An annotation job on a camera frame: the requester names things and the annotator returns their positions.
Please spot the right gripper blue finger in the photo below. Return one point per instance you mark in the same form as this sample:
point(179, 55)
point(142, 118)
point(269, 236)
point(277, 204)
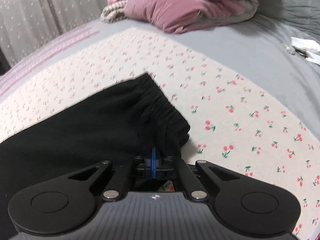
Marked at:
point(143, 165)
point(163, 167)

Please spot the black pants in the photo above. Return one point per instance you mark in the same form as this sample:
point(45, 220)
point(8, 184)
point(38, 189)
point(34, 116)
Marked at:
point(131, 118)

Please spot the cherry print bed sheet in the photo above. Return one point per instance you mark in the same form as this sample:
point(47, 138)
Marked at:
point(252, 106)

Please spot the striped folded cloth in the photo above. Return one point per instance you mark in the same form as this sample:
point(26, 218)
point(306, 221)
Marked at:
point(114, 12)

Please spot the pink grey folded quilt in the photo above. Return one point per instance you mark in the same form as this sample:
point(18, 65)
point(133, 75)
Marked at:
point(181, 16)

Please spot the white crumpled paper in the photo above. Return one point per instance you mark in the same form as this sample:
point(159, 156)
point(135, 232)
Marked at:
point(306, 48)

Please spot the grey dotted curtain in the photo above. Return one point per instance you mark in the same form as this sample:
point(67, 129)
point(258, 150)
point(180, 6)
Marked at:
point(27, 25)

